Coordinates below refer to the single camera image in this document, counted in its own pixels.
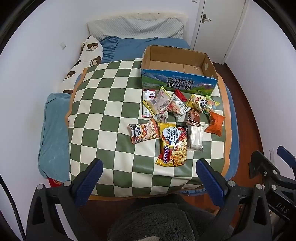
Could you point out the white door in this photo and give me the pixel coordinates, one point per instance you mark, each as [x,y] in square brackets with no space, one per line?
[217,30]

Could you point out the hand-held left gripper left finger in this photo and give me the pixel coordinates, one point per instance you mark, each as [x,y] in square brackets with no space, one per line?
[90,183]

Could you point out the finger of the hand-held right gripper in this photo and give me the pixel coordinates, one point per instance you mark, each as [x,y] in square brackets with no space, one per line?
[285,154]
[263,162]

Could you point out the yellow panda snack packet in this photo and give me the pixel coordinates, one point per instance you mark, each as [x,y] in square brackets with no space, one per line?
[198,103]

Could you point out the white snack packet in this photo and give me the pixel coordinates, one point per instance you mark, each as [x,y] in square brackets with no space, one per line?
[177,105]

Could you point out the white wafer packet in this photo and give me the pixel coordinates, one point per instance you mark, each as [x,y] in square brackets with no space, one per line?
[195,138]

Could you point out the green white checkered blanket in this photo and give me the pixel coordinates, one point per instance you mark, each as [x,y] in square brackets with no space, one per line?
[104,104]

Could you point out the printed cardboard box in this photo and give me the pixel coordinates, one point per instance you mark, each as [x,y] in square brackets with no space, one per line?
[175,81]

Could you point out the grey white pillow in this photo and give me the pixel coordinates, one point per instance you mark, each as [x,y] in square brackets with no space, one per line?
[138,27]

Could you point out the red white long packet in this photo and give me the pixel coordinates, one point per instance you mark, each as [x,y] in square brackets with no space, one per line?
[146,102]

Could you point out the yellow instant noodle packet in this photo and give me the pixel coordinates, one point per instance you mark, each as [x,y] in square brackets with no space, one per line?
[172,143]

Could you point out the blue cushion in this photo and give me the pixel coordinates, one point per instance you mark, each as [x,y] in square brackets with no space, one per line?
[54,134]

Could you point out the small red packet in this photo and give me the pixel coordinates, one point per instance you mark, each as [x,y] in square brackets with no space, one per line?
[181,94]

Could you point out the orange panda snack packet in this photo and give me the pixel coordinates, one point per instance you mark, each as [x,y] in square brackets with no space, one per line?
[143,132]

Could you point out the brown snack packet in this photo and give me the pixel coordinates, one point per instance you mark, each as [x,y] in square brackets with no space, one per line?
[192,117]

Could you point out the red white object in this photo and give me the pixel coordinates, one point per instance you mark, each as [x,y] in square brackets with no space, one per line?
[55,182]

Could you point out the bag of colourful candy balls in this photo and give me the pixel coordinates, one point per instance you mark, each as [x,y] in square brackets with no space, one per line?
[211,105]

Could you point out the grey fleece clothing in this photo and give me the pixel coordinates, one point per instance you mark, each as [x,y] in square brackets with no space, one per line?
[161,217]

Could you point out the bear print pillow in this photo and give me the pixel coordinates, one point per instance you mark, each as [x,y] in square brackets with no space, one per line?
[89,53]

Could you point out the white wall socket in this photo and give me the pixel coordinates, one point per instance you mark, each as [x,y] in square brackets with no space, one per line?
[63,45]
[271,155]

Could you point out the grey packet with yellow edges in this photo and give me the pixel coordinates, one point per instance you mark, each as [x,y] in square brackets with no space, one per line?
[158,100]

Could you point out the small cartoon candy packet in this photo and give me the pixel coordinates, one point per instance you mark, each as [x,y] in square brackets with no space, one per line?
[163,117]

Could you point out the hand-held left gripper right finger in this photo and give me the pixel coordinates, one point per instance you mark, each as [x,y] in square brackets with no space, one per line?
[209,183]

